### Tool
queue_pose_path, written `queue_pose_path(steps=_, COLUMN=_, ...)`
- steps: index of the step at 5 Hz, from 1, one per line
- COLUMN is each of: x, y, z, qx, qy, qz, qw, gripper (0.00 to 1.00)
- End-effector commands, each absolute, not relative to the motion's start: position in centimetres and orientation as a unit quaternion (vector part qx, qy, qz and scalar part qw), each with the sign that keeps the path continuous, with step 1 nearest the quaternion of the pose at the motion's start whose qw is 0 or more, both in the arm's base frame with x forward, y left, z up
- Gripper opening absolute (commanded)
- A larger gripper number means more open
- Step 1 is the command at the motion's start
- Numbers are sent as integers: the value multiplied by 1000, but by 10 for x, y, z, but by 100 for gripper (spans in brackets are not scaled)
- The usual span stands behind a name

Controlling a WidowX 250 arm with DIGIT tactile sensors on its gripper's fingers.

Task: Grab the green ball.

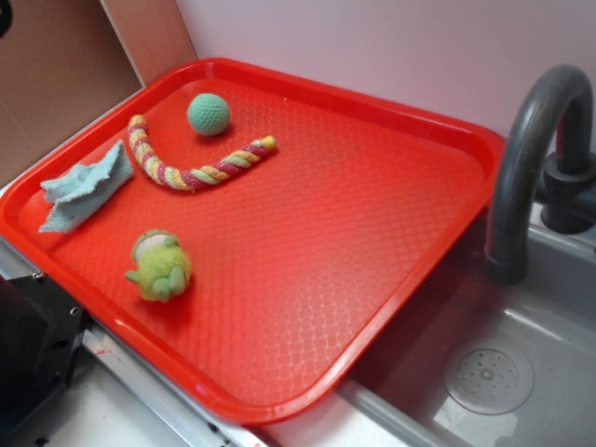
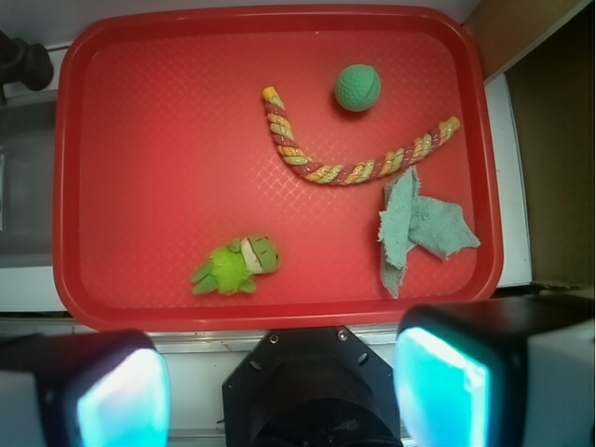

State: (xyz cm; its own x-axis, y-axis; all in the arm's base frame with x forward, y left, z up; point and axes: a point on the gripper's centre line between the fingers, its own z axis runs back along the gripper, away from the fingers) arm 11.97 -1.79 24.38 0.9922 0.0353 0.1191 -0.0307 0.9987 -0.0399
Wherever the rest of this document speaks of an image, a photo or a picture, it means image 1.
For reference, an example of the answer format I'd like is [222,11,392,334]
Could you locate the green plush frog toy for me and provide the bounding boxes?
[125,229,193,303]

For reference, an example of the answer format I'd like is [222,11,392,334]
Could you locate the round sink drain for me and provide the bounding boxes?
[442,338,535,415]

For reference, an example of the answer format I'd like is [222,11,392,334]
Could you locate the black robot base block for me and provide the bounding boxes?
[1,276,87,445]

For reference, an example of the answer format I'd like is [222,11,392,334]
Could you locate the green textured ball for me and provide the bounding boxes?
[187,93,231,136]

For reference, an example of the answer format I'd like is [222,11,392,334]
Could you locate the grey toy sink basin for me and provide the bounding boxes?
[339,217,595,446]

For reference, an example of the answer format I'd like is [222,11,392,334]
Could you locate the red plastic tray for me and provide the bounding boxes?
[1,59,504,426]

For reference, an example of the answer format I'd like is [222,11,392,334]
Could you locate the grey curved faucet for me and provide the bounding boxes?
[485,65,595,285]

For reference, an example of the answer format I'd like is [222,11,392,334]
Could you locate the multicolour braided rope toy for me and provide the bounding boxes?
[128,115,278,192]

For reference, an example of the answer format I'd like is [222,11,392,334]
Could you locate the brown cardboard box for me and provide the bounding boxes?
[1,1,196,185]

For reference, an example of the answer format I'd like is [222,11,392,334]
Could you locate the aluminium rail frame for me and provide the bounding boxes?
[0,235,262,447]

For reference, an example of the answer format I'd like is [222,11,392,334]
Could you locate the light blue folded cloth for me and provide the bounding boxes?
[39,141,134,233]

